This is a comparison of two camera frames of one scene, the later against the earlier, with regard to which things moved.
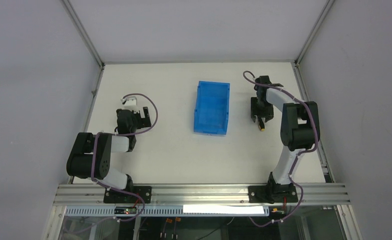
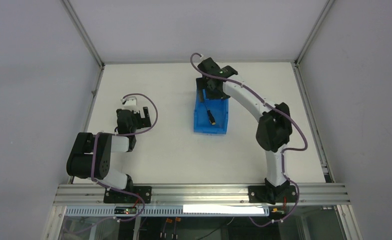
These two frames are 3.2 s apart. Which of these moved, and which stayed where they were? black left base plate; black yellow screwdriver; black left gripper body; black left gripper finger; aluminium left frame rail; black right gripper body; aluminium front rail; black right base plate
Moved: black right gripper body; black yellow screwdriver
Stayed: aluminium front rail; black right base plate; black left gripper finger; aluminium left frame rail; black left gripper body; black left base plate
